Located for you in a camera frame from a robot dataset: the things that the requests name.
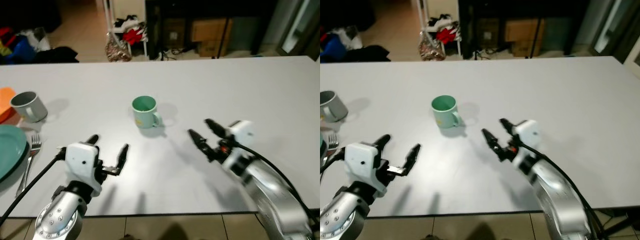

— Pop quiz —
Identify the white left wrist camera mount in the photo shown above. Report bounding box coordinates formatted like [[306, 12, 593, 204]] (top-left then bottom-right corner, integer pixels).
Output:
[[65, 142, 104, 197], [345, 142, 388, 197]]

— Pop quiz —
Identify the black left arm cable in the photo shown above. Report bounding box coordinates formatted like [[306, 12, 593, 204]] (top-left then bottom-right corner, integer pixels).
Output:
[[320, 148, 348, 176], [0, 148, 68, 226]]

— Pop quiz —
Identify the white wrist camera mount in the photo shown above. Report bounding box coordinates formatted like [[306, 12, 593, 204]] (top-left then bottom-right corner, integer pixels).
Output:
[[514, 120, 542, 156], [345, 142, 388, 197], [227, 120, 256, 152], [65, 142, 104, 197]]

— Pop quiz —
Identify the silver fork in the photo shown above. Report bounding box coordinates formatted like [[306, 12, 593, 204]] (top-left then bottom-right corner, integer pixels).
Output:
[[15, 134, 42, 198], [322, 132, 342, 168]]

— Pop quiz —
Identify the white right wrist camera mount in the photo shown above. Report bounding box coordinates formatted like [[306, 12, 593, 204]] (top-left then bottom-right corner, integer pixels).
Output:
[[227, 120, 256, 152], [514, 120, 542, 156]]

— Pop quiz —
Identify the orange packet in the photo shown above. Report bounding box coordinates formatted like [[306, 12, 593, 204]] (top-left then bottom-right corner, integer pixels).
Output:
[[0, 87, 21, 125]]

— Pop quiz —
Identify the patterned brown bag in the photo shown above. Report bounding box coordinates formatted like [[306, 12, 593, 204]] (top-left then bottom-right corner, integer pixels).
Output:
[[104, 31, 133, 63], [419, 31, 447, 62]]

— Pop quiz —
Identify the grey mug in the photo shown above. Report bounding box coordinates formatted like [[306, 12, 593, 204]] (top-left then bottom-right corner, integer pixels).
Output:
[[320, 90, 349, 123], [10, 91, 49, 124]]

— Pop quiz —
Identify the large cardboard box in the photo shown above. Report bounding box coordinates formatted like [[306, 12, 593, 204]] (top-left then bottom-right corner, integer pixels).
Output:
[[191, 19, 234, 57], [505, 19, 547, 57]]

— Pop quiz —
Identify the white metal rack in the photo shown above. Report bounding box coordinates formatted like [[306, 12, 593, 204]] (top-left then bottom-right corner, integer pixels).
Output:
[[102, 0, 149, 60], [416, 0, 463, 58]]

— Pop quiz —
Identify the black frame desk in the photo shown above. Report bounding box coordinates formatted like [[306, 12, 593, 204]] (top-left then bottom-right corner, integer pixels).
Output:
[[458, 0, 596, 60], [145, 0, 281, 61]]

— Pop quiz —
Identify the red cloth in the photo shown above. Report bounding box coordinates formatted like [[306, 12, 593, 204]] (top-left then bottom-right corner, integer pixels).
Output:
[[436, 27, 458, 45], [122, 28, 147, 46]]

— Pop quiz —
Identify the blue garment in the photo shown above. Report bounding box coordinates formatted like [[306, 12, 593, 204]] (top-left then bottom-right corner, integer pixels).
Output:
[[0, 34, 37, 65], [320, 32, 351, 63]]

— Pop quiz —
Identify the black and white garment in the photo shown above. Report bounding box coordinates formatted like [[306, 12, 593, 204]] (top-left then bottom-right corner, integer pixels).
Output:
[[428, 15, 459, 31], [114, 16, 146, 32]]

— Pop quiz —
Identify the small cardboard box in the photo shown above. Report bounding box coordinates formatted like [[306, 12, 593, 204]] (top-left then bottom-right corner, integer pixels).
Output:
[[476, 19, 503, 48], [164, 19, 190, 49]]

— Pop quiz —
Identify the green mug with yellow print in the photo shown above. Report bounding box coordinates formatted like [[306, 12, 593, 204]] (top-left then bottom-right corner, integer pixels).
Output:
[[131, 95, 163, 130], [431, 95, 463, 129]]

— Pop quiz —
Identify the white framed door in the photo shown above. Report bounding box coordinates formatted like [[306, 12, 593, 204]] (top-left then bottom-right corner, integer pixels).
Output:
[[590, 0, 640, 63], [280, 0, 321, 56]]

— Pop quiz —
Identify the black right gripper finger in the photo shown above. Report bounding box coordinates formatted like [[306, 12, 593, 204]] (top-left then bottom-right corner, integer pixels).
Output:
[[187, 129, 215, 162], [204, 118, 230, 138], [481, 128, 507, 161], [499, 118, 519, 136]]

